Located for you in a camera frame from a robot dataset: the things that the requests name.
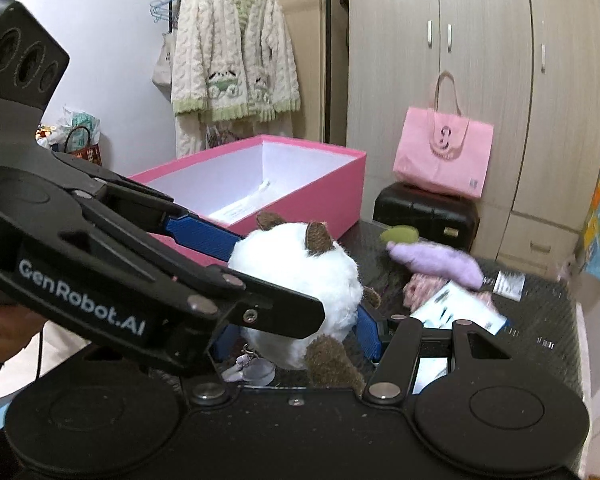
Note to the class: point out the white paper sheet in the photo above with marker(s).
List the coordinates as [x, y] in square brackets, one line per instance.
[237, 207]

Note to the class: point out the pink cardboard box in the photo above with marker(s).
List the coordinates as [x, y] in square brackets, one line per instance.
[325, 195]

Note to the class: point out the pale pink plastic bag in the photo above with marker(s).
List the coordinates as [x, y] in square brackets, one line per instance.
[567, 269]

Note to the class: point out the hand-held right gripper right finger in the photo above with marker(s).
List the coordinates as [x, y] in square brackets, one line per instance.
[369, 332]

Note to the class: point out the purple plush toy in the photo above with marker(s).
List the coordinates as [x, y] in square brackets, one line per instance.
[440, 265]

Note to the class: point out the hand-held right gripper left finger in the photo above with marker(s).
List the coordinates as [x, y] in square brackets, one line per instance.
[226, 342]

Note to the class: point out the canvas tote bag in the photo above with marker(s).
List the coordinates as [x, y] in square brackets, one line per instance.
[164, 70]

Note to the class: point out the green powder puff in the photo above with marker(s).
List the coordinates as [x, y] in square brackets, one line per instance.
[400, 234]

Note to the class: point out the black clothes rack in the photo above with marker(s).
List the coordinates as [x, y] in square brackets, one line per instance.
[326, 60]

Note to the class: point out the person's left hand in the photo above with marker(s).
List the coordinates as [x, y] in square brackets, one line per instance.
[10, 330]

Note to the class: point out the blue bucket of flowers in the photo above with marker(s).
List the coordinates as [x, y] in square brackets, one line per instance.
[47, 135]

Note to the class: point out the white green plastic bag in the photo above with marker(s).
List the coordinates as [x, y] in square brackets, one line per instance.
[82, 120]

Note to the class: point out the pink tote bag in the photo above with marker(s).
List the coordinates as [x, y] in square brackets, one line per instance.
[440, 160]

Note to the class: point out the tall beige cabinet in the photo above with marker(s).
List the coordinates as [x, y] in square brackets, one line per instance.
[307, 0]

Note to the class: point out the cream fluffy cardigan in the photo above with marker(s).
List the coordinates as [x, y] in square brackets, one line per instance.
[215, 35]

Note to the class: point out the black suitcase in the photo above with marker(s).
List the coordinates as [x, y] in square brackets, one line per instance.
[420, 215]

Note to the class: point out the pink fluffy cloth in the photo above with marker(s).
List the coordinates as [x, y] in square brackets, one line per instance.
[420, 287]

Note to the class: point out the blue white mask packet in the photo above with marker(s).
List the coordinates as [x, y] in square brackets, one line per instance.
[460, 305]

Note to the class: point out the white plush ball toy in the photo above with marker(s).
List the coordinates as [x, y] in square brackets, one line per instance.
[290, 270]

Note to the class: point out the small white sachet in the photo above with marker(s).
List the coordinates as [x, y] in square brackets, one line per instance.
[509, 284]

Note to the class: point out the light wood three-door wardrobe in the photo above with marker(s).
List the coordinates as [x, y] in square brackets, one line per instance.
[480, 35]

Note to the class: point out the cream fluffy pants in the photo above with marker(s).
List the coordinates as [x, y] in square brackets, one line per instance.
[190, 132]

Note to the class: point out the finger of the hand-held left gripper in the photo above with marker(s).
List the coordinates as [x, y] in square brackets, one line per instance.
[270, 305]
[205, 235]

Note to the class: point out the red woven basket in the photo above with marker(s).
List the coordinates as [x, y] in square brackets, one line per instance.
[87, 152]

